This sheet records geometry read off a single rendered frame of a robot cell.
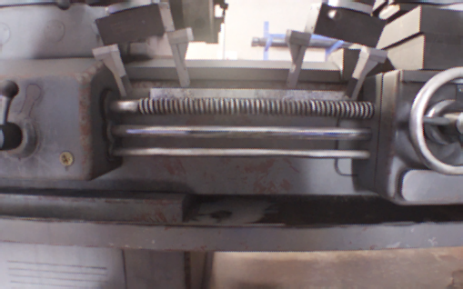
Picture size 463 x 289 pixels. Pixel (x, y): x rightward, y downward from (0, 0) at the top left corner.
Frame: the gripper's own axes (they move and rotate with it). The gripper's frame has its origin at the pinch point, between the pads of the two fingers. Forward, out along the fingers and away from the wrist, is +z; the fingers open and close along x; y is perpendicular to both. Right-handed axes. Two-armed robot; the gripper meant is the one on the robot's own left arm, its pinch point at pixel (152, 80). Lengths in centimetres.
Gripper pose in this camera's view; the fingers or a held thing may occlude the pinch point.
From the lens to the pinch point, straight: 51.5
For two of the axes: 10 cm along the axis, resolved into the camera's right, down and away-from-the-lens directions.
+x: -9.8, 0.8, 2.0
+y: 1.4, -5.0, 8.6
